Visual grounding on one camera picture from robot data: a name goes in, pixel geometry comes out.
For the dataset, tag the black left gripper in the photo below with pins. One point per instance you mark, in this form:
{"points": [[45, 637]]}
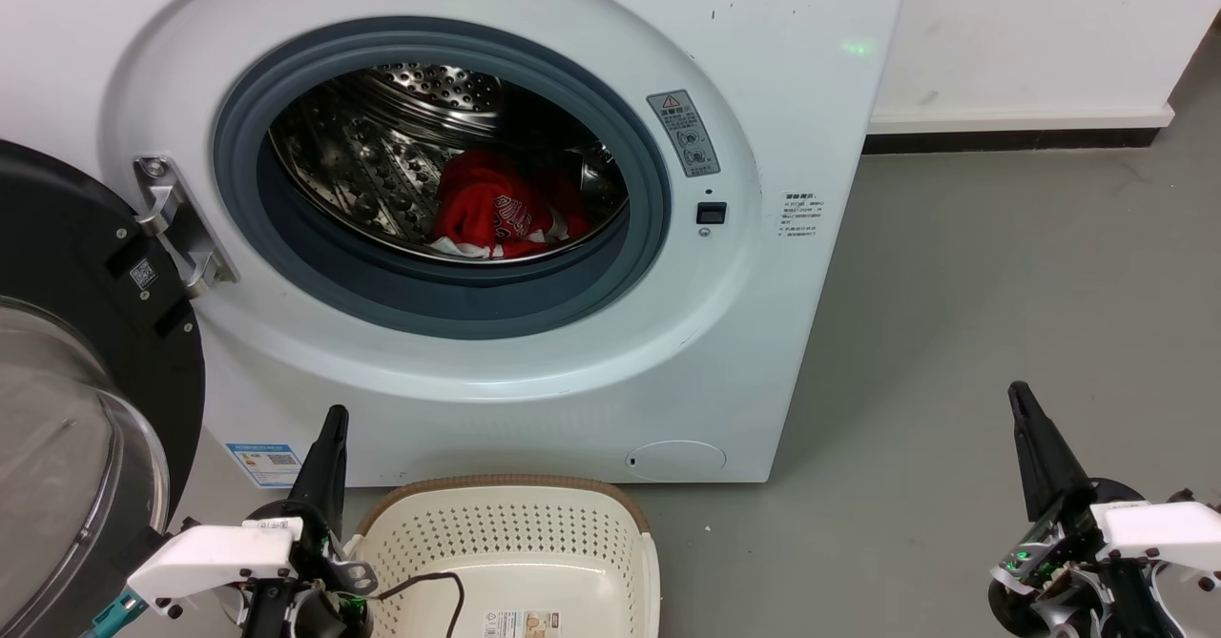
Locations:
{"points": [[315, 562]]}

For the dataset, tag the black round washer door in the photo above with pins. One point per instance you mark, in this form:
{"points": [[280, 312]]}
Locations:
{"points": [[57, 228]]}

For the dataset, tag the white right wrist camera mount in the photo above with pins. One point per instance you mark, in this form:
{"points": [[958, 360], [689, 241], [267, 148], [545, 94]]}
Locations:
{"points": [[1159, 528]]}

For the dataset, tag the white and black baseboard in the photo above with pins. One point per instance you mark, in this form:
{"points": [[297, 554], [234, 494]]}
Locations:
{"points": [[1011, 133]]}

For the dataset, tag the QR code sticker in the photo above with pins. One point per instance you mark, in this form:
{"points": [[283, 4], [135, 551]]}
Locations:
{"points": [[143, 274]]}

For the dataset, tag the cream perforated laundry basket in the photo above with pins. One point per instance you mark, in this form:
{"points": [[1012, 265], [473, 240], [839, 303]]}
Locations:
{"points": [[534, 543]]}

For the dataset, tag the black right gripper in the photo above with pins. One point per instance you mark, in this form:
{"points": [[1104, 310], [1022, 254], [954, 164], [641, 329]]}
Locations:
{"points": [[1130, 605]]}

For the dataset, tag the stainless steel washing machine drum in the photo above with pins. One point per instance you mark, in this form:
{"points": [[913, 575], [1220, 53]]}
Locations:
{"points": [[362, 171]]}

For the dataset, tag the printed paper product label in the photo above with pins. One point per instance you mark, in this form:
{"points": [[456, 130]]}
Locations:
{"points": [[520, 625]]}

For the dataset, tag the red printed garment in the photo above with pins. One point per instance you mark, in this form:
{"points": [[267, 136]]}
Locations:
{"points": [[486, 199]]}

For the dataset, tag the black door latch socket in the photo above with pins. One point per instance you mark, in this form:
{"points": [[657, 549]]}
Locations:
{"points": [[712, 213]]}

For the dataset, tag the blue energy label sticker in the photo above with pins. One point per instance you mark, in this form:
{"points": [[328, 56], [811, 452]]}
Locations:
{"points": [[264, 464]]}

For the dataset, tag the grey warning sticker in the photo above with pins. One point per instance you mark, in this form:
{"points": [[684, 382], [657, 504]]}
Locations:
{"points": [[682, 133]]}

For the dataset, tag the small white text label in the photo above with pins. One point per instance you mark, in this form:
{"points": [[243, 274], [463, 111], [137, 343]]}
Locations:
{"points": [[801, 215]]}

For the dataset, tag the grey rubber door gasket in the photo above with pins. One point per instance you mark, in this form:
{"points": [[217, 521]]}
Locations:
{"points": [[429, 299]]}

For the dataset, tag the round white filter cover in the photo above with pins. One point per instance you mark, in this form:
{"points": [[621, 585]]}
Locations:
{"points": [[675, 461]]}

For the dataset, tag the white front-load washing machine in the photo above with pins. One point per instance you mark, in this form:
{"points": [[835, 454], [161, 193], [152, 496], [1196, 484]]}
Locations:
{"points": [[763, 333]]}

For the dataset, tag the silver metal door hinge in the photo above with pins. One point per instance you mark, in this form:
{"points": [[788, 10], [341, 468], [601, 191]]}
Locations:
{"points": [[176, 214]]}

